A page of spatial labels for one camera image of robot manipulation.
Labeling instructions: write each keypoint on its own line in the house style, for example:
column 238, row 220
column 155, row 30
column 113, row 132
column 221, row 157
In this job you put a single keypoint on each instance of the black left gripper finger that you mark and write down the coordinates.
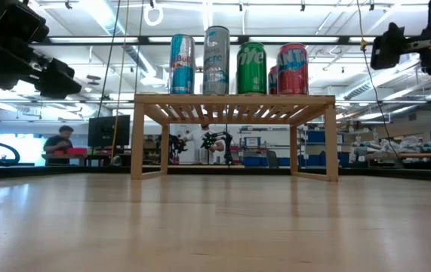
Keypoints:
column 24, row 22
column 58, row 81

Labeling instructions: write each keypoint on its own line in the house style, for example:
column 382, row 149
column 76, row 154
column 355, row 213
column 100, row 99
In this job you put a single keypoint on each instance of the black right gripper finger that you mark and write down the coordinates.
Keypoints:
column 386, row 47

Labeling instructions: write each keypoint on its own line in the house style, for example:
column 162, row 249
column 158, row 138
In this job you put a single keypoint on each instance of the red Fanta can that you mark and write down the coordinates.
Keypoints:
column 273, row 81
column 293, row 72

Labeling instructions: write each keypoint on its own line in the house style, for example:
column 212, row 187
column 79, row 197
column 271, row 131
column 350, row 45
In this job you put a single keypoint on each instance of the blue silver Red Bull can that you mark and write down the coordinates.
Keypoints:
column 182, row 68

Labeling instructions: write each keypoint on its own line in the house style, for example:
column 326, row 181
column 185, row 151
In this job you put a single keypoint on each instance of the green Sprite can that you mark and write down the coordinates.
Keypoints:
column 251, row 72

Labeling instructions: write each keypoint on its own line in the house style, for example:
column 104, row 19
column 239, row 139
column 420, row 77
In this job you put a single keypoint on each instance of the white Celsius can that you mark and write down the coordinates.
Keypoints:
column 216, row 64

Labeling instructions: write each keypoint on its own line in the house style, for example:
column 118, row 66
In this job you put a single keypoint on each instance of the black background robot arm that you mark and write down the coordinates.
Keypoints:
column 226, row 147

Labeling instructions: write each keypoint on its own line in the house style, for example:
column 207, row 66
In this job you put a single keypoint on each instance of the wooden slatted shelf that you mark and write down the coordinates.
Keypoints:
column 237, row 99

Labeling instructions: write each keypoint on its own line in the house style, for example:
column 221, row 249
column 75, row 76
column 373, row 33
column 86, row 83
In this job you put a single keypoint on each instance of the person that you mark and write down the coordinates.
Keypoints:
column 58, row 143
column 198, row 140

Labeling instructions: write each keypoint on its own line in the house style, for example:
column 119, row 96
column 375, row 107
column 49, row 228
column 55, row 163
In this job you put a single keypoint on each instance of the black computer monitor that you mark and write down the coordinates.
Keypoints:
column 109, row 130

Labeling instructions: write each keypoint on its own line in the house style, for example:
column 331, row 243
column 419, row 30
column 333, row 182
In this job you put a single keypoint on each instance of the red bin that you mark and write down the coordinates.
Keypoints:
column 73, row 152

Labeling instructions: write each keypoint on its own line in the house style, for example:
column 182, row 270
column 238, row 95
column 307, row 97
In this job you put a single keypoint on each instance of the cluttered wooden workbench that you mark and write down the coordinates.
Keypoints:
column 426, row 155

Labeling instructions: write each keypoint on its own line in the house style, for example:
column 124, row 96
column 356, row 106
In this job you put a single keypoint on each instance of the blue storage bin rack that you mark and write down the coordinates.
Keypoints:
column 317, row 136

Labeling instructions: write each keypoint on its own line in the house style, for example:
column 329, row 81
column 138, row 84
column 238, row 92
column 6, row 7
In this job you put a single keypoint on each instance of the black aluminium table frame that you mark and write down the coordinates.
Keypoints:
column 264, row 170

